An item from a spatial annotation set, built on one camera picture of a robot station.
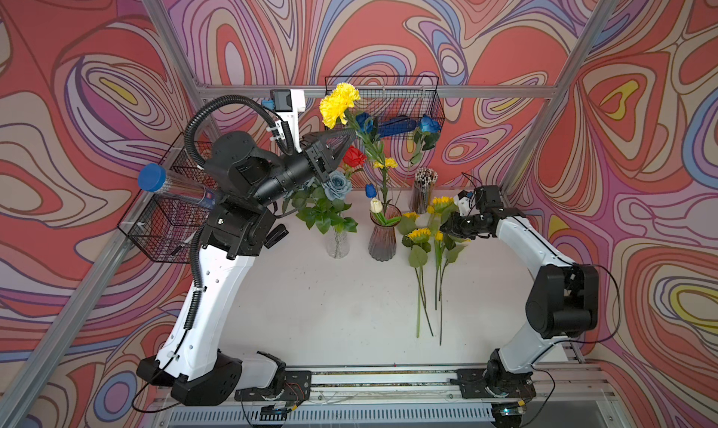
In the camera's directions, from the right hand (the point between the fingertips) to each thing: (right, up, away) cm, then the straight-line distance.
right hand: (443, 233), depth 90 cm
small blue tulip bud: (-24, +13, -9) cm, 29 cm away
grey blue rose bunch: (-37, +8, -14) cm, 41 cm away
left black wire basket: (-78, +3, -19) cm, 80 cm away
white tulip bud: (-23, +9, -15) cm, 29 cm away
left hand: (-27, +19, -44) cm, 55 cm away
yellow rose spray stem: (-10, +3, +14) cm, 17 cm away
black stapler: (-59, -1, +12) cm, 60 cm away
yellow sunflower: (+4, -7, +9) cm, 12 cm away
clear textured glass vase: (-35, -4, +6) cm, 36 cm away
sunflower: (-7, -4, +8) cm, 11 cm away
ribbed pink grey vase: (-19, -3, +12) cm, 22 cm away
